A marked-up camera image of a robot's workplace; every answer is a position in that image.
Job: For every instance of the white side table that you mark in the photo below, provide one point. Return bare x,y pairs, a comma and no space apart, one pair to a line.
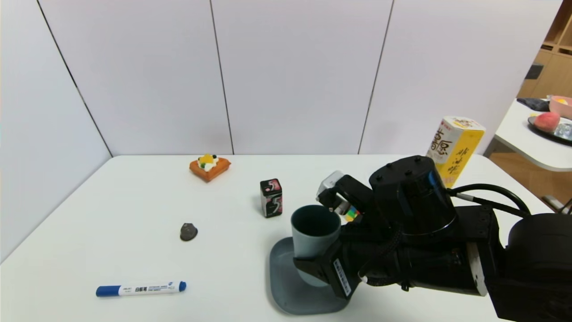
520,136

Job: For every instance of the black gum container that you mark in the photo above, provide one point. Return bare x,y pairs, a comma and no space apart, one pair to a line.
271,198

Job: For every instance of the yellow hexagonal snack box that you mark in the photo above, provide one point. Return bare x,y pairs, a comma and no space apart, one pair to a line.
460,147

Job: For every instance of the blue white whiteboard marker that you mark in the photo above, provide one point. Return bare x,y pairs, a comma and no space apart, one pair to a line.
140,288

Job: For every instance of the black tray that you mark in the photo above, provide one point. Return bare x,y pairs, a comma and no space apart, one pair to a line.
543,133

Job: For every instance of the dark chair frame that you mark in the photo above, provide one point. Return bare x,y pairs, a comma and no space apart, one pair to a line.
558,203

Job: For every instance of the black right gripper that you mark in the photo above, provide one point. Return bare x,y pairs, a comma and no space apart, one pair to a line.
338,275

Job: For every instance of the dark cloth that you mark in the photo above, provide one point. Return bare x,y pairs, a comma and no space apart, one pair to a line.
534,104

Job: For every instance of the orange toy waffle cake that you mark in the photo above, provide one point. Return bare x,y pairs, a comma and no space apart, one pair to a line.
210,171

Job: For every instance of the colourful puzzle cube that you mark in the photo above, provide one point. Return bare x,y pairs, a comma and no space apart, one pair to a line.
352,213

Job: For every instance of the clear glass object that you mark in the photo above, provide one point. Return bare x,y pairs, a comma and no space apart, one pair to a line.
564,131

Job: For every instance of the black wall panel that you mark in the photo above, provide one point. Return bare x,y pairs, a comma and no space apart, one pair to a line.
533,72

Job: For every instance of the blue-grey square dish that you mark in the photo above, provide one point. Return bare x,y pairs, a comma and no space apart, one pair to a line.
286,290

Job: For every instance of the small dark grey capsule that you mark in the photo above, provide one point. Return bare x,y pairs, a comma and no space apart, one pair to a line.
188,231

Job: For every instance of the pink bowl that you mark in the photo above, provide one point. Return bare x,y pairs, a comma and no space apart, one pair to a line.
561,107

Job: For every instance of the wooden shelf unit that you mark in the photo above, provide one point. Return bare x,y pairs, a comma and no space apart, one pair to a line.
554,67

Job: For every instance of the pink peach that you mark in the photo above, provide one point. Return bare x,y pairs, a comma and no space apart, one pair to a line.
547,122

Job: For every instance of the blue-grey plastic cup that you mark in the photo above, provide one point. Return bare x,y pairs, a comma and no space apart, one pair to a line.
310,237

